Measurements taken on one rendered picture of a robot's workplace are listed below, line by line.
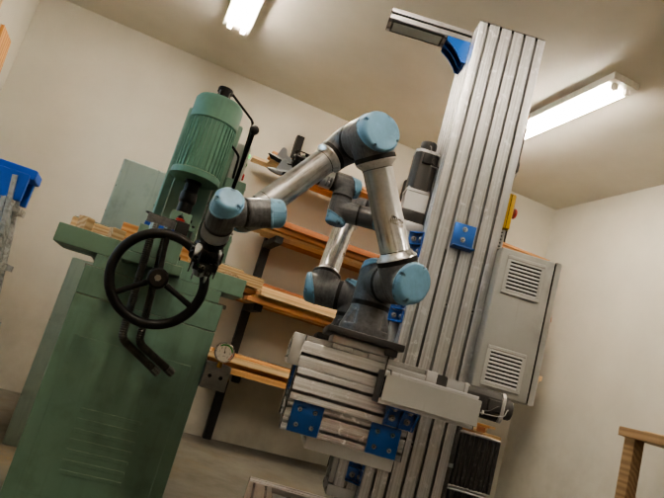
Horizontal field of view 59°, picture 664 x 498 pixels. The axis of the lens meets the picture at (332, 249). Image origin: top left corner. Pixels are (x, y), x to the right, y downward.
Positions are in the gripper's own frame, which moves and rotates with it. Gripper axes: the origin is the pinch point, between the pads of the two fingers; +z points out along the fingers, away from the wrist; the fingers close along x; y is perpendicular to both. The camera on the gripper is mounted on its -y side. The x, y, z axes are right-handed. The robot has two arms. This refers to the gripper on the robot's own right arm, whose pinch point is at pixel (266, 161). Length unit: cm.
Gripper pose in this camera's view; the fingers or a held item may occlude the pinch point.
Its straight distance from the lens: 213.0
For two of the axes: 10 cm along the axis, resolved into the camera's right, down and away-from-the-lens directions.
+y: 3.9, -8.2, -4.1
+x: 0.6, 4.7, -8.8
